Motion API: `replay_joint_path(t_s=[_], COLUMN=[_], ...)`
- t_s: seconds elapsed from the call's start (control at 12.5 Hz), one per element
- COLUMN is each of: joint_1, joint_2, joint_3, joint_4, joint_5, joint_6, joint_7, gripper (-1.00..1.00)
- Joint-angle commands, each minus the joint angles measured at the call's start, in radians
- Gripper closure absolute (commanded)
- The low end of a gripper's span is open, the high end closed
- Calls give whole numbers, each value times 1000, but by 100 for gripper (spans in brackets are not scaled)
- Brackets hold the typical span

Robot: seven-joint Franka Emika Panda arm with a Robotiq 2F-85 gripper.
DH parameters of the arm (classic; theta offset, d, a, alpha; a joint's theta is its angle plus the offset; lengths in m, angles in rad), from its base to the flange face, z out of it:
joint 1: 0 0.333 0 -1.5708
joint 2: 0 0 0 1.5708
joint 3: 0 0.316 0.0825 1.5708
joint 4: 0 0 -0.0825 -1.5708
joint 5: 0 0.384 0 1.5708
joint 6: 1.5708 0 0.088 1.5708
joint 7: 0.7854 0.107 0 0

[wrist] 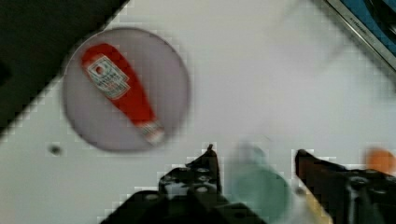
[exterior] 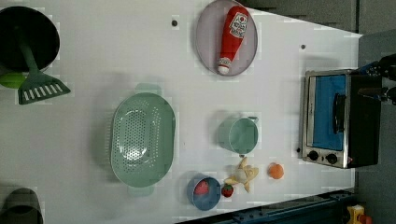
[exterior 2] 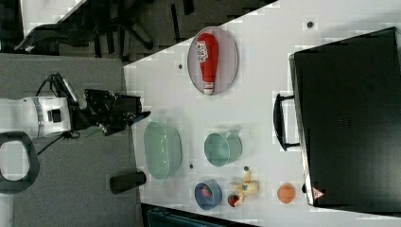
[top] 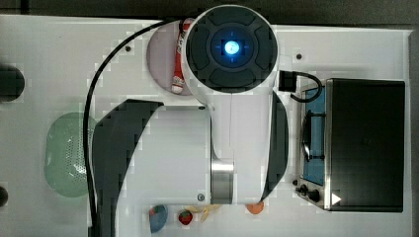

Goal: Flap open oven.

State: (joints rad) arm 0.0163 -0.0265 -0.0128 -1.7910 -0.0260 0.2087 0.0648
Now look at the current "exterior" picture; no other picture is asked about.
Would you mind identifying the green metal cup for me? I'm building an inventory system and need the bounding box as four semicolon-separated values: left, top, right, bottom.
218;117;259;155

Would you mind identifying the green oval colander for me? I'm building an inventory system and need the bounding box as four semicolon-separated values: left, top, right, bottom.
110;83;176;197

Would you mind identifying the red plush ketchup bottle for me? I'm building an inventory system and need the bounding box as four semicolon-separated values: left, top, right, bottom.
218;6;248;75

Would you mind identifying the red strawberry toy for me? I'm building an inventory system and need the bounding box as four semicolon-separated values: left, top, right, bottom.
221;184;233;198

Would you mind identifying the blue metal table frame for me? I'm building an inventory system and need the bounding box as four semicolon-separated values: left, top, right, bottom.
178;190;357;224

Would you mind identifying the pink strawberry toy in bowl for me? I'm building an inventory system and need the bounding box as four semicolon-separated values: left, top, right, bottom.
194;180;209;195

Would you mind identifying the grey round plate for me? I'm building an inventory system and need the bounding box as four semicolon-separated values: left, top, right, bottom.
195;0;258;77

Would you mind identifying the black silver toaster oven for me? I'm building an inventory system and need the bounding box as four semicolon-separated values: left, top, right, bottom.
301;69;382;169

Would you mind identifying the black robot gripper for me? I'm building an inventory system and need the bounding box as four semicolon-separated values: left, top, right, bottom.
358;54;396;105

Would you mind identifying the peeled banana toy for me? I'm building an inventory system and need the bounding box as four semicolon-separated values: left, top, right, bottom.
224;157;259;192

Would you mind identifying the lime green round object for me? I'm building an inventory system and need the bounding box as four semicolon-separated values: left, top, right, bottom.
0;72;25;89

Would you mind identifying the black round pot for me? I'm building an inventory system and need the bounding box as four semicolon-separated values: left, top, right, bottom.
0;7;60;72

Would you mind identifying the dark grey cylinder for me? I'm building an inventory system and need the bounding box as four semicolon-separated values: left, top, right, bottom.
0;188;44;224

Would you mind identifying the yellow red emergency button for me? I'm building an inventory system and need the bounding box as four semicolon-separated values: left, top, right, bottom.
347;204;373;224

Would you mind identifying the blue small bowl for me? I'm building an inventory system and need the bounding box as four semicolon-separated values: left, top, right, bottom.
186;174;221;211

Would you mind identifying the orange fruit toy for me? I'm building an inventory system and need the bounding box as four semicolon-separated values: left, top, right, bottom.
268;162;284;179

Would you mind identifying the dark green slotted spatula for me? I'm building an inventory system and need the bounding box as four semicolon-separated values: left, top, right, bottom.
14;26;71;105

